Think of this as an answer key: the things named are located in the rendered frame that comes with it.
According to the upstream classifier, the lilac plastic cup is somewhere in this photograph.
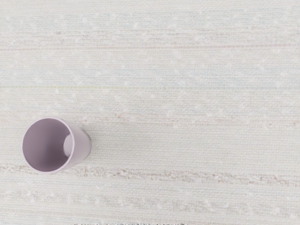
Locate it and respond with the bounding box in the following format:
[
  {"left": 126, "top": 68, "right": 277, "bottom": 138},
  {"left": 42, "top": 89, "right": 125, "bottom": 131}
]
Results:
[{"left": 22, "top": 117, "right": 92, "bottom": 175}]

